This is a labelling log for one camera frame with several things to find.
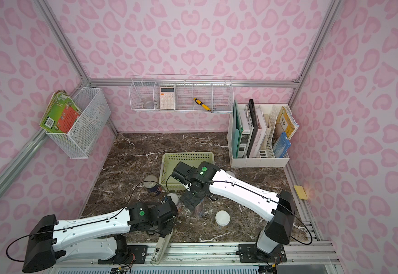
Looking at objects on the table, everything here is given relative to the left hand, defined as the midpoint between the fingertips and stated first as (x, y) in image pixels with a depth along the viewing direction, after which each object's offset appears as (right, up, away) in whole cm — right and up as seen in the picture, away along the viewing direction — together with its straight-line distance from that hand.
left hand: (172, 227), depth 75 cm
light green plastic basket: (-7, +27, +28) cm, 39 cm away
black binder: (+39, +44, +8) cm, 59 cm away
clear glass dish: (-17, +58, +19) cm, 64 cm away
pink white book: (+42, +42, +8) cm, 61 cm away
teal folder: (+30, +43, +5) cm, 52 cm away
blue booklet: (+57, +36, +19) cm, 70 cm away
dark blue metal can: (-12, +18, +8) cm, 23 cm away
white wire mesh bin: (-46, +45, +15) cm, 66 cm away
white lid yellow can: (+22, +3, +2) cm, 23 cm away
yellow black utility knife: (+12, +60, +22) cm, 65 cm away
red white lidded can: (+1, +11, +3) cm, 12 cm away
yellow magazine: (+59, +48, +19) cm, 79 cm away
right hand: (+10, +14, -3) cm, 18 cm away
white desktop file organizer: (+53, +28, +31) cm, 67 cm away
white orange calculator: (-7, +62, +20) cm, 66 cm away
